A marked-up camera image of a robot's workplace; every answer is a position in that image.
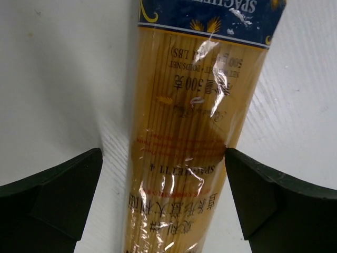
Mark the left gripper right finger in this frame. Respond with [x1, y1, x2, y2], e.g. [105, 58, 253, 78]
[225, 148, 336, 252]

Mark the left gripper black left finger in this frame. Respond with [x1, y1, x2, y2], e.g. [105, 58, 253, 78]
[1, 148, 103, 252]

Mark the orange blue pasta bag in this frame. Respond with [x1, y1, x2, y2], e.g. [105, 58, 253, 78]
[123, 1, 286, 252]

